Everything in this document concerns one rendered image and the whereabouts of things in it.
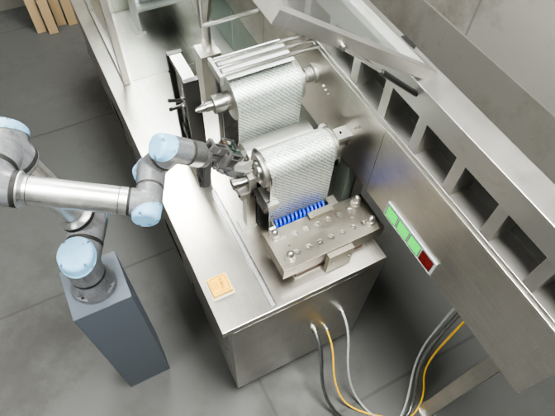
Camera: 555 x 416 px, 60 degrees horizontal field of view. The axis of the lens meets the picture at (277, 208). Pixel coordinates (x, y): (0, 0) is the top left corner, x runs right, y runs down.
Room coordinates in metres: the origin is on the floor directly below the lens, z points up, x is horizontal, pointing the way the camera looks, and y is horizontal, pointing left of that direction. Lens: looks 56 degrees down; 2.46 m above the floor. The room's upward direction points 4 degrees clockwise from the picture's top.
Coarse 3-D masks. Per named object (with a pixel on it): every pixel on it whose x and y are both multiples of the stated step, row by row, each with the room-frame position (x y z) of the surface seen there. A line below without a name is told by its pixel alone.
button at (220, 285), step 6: (216, 276) 0.72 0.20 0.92; (222, 276) 0.73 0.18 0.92; (210, 282) 0.70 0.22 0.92; (216, 282) 0.70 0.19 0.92; (222, 282) 0.70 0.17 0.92; (228, 282) 0.70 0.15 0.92; (210, 288) 0.68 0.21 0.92; (216, 288) 0.68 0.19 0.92; (222, 288) 0.68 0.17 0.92; (228, 288) 0.68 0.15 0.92; (216, 294) 0.66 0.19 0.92; (222, 294) 0.66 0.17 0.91
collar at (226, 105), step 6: (210, 96) 1.15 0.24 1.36; (216, 96) 1.15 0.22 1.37; (222, 96) 1.15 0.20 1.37; (228, 96) 1.15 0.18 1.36; (216, 102) 1.13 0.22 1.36; (222, 102) 1.13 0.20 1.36; (228, 102) 1.14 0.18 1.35; (216, 108) 1.11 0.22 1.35; (222, 108) 1.12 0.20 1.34; (228, 108) 1.13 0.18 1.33; (216, 114) 1.12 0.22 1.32
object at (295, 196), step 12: (312, 180) 0.98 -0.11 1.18; (324, 180) 1.00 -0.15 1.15; (276, 192) 0.91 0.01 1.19; (288, 192) 0.93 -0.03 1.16; (300, 192) 0.96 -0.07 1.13; (312, 192) 0.98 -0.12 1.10; (324, 192) 1.01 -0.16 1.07; (288, 204) 0.94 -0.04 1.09; (300, 204) 0.96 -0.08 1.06; (312, 204) 0.99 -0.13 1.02; (276, 216) 0.91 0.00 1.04
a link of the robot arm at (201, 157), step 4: (196, 140) 0.89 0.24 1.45; (200, 144) 0.87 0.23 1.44; (204, 144) 0.88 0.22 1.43; (200, 148) 0.86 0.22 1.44; (204, 148) 0.87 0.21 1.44; (200, 152) 0.85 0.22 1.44; (204, 152) 0.86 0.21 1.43; (200, 156) 0.84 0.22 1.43; (204, 156) 0.85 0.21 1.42; (196, 160) 0.83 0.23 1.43; (200, 160) 0.84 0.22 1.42; (204, 160) 0.84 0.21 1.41; (192, 164) 0.83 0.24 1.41; (196, 164) 0.83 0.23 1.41; (200, 164) 0.84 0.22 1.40
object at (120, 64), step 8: (104, 0) 1.67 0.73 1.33; (88, 8) 2.16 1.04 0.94; (104, 8) 1.67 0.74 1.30; (104, 16) 1.66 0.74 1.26; (96, 24) 2.06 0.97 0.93; (112, 24) 1.67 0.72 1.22; (112, 32) 1.67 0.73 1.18; (104, 40) 1.93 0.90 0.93; (112, 40) 1.67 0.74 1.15; (120, 48) 1.68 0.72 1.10; (112, 56) 1.82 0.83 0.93; (120, 56) 1.67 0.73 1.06; (120, 64) 1.67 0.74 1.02; (120, 72) 1.68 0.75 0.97; (128, 80) 1.67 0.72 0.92
